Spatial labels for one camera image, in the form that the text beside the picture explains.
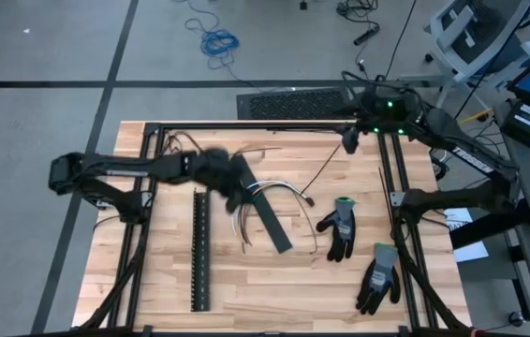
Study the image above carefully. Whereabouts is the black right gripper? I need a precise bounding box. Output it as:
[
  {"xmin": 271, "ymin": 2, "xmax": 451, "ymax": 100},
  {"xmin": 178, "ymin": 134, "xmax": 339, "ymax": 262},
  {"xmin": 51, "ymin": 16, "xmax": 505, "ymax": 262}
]
[{"xmin": 341, "ymin": 115, "xmax": 410, "ymax": 156}]

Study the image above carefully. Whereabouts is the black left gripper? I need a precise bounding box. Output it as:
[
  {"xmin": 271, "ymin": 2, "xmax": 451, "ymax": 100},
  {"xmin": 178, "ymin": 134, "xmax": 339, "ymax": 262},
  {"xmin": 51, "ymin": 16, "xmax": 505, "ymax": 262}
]
[{"xmin": 188, "ymin": 147, "xmax": 253, "ymax": 215}]

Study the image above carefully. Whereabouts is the white cable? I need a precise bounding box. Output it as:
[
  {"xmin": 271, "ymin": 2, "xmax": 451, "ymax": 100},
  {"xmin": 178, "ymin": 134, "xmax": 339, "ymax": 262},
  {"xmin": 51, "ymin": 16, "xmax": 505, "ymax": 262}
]
[{"xmin": 229, "ymin": 179, "xmax": 311, "ymax": 256}]

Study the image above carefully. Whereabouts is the black duct cover strip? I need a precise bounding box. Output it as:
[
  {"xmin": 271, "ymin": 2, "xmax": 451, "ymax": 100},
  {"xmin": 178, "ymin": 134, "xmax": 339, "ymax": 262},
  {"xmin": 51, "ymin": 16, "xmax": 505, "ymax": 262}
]
[{"xmin": 239, "ymin": 154, "xmax": 293, "ymax": 255}]

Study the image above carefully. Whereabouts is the thin black zip tie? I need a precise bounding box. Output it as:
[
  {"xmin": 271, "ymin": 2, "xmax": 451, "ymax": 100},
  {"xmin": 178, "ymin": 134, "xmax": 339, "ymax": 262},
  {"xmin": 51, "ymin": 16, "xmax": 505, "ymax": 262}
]
[
  {"xmin": 266, "ymin": 126, "xmax": 342, "ymax": 137},
  {"xmin": 377, "ymin": 167, "xmax": 395, "ymax": 228},
  {"xmin": 229, "ymin": 147, "xmax": 284, "ymax": 158},
  {"xmin": 300, "ymin": 143, "xmax": 343, "ymax": 196}
]

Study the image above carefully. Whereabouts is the black slotted cable duct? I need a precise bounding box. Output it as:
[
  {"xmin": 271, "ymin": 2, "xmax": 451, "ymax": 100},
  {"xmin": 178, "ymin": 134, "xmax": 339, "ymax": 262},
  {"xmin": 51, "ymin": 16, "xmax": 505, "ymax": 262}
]
[{"xmin": 191, "ymin": 188, "xmax": 212, "ymax": 314}]

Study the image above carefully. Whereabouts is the dull grey zip tie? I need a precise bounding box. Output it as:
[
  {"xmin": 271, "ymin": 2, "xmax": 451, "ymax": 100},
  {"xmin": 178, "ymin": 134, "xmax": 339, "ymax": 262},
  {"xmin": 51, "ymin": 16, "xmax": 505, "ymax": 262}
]
[{"xmin": 292, "ymin": 192, "xmax": 320, "ymax": 256}]

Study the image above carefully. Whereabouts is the grey black work glove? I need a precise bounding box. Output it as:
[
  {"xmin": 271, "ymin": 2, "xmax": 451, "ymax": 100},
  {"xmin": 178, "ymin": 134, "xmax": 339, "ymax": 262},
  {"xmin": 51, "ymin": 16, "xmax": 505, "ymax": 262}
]
[
  {"xmin": 356, "ymin": 242, "xmax": 402, "ymax": 315},
  {"xmin": 315, "ymin": 196, "xmax": 358, "ymax": 262}
]

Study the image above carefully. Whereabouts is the black power strip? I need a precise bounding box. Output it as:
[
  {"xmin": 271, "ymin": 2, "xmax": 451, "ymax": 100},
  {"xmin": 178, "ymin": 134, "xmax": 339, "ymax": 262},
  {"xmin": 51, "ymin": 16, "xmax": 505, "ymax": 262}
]
[{"xmin": 352, "ymin": 25, "xmax": 381, "ymax": 47}]

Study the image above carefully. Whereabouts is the grey office chair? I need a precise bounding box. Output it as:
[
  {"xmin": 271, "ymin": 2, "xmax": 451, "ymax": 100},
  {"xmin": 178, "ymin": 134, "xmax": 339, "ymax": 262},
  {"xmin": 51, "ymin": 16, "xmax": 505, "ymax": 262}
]
[{"xmin": 423, "ymin": 0, "xmax": 530, "ymax": 118}]

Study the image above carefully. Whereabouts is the black desk leg bar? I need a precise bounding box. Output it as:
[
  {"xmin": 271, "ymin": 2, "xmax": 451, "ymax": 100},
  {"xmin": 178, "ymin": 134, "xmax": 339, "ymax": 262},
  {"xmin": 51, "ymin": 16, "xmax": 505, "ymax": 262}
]
[{"xmin": 449, "ymin": 198, "xmax": 530, "ymax": 250}]

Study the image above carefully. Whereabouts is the white paper sheet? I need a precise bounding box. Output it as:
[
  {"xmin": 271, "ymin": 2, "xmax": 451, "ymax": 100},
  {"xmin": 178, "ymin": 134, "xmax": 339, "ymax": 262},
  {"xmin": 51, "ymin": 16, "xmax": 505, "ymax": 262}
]
[{"xmin": 442, "ymin": 204, "xmax": 490, "ymax": 264}]

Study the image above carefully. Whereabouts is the small black computer box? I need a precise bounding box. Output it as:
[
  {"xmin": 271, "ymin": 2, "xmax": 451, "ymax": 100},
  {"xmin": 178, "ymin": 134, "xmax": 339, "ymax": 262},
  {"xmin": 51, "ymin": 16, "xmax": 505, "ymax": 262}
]
[{"xmin": 500, "ymin": 99, "xmax": 530, "ymax": 150}]

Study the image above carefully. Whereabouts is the black caster wheel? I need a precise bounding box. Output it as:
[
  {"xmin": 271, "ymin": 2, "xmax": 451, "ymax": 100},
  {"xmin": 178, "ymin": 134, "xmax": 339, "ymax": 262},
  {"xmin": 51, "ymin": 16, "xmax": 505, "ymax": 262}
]
[{"xmin": 507, "ymin": 310, "xmax": 526, "ymax": 329}]

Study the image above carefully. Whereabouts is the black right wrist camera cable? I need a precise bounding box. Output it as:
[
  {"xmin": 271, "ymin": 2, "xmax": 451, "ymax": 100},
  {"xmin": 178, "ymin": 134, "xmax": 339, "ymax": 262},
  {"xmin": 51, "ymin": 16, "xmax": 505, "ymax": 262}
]
[{"xmin": 341, "ymin": 69, "xmax": 423, "ymax": 118}]

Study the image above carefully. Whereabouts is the black aluminium table frame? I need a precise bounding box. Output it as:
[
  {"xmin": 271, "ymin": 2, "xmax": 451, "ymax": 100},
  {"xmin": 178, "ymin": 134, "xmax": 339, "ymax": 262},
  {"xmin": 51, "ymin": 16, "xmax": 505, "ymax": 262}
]
[{"xmin": 77, "ymin": 120, "xmax": 472, "ymax": 337}]

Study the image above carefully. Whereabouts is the long black hanging cable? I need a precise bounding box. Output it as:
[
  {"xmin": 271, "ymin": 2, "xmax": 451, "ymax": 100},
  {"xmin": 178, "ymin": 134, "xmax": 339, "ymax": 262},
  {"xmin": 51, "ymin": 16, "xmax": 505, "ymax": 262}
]
[
  {"xmin": 454, "ymin": 0, "xmax": 530, "ymax": 118},
  {"xmin": 383, "ymin": 0, "xmax": 420, "ymax": 81}
]

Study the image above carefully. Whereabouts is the yellow network cable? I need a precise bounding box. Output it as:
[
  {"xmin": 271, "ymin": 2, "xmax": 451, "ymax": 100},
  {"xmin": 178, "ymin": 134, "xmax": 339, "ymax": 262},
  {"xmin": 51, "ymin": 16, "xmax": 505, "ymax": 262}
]
[{"xmin": 459, "ymin": 108, "xmax": 495, "ymax": 125}]

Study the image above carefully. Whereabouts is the black floor cable pile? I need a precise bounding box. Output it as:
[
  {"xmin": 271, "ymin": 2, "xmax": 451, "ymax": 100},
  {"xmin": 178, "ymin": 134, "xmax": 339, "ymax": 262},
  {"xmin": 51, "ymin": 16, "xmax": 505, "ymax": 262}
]
[{"xmin": 335, "ymin": 0, "xmax": 381, "ymax": 30}]

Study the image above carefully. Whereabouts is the blue coiled floor cable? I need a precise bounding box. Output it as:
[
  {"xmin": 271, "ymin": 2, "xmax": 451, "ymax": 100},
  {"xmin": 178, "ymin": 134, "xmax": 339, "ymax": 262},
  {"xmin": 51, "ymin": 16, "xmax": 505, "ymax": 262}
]
[{"xmin": 184, "ymin": 0, "xmax": 273, "ymax": 93}]

